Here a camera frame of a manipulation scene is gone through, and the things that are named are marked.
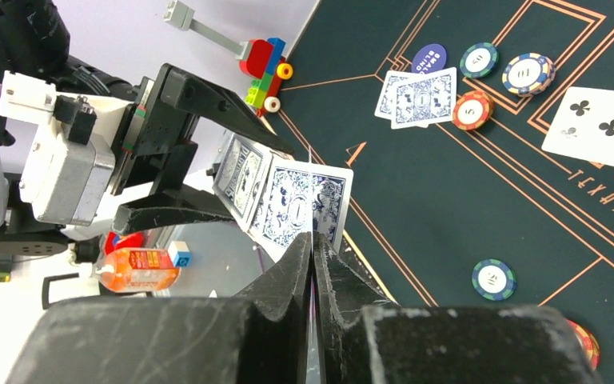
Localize grey toy brick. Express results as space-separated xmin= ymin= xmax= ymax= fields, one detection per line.
xmin=163 ymin=0 xmax=251 ymax=61

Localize colourful toy brick train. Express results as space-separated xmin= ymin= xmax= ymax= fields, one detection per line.
xmin=237 ymin=37 xmax=294 ymax=118

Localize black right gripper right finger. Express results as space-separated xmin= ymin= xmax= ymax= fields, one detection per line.
xmin=313 ymin=235 xmax=601 ymax=383

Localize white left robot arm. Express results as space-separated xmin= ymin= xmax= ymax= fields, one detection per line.
xmin=0 ymin=53 xmax=291 ymax=383

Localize red yellow poker chip stack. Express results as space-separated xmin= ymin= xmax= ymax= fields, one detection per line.
xmin=567 ymin=319 xmax=600 ymax=370

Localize face up clubs card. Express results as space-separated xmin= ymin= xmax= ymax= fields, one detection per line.
xmin=541 ymin=86 xmax=614 ymax=166

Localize green chips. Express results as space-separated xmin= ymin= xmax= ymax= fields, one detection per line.
xmin=460 ymin=42 xmax=499 ymax=78

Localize orange plastic bottle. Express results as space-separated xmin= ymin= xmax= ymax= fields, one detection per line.
xmin=94 ymin=247 xmax=181 ymax=294

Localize green poker chip stack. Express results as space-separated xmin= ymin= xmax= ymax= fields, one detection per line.
xmin=471 ymin=258 xmax=516 ymax=302

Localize stack of playing cards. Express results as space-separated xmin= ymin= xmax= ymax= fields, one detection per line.
xmin=249 ymin=158 xmax=353 ymax=262

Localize red chips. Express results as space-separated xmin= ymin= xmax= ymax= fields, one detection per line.
xmin=452 ymin=90 xmax=495 ymax=131

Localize blue playing card deck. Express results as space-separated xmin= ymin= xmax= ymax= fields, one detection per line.
xmin=213 ymin=134 xmax=273 ymax=230

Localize dark green poker mat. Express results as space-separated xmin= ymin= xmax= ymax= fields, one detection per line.
xmin=261 ymin=0 xmax=614 ymax=309

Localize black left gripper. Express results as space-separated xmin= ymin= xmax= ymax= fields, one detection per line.
xmin=108 ymin=63 xmax=294 ymax=235

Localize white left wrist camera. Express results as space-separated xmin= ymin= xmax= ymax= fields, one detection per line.
xmin=0 ymin=71 xmax=133 ymax=226

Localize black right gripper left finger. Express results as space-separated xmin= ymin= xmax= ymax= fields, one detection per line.
xmin=7 ymin=232 xmax=313 ymax=383

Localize blue round blind button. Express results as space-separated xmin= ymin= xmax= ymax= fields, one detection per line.
xmin=410 ymin=43 xmax=448 ymax=74

